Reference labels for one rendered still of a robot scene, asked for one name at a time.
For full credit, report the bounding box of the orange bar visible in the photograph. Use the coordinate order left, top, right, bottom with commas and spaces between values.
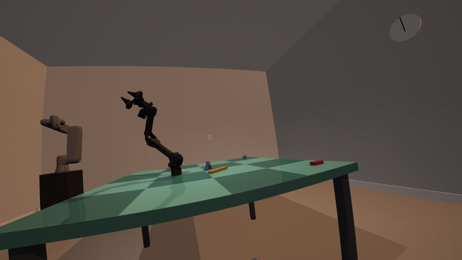
208, 166, 228, 174

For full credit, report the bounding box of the red rectangular block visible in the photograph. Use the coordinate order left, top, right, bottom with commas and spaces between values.
310, 160, 323, 165

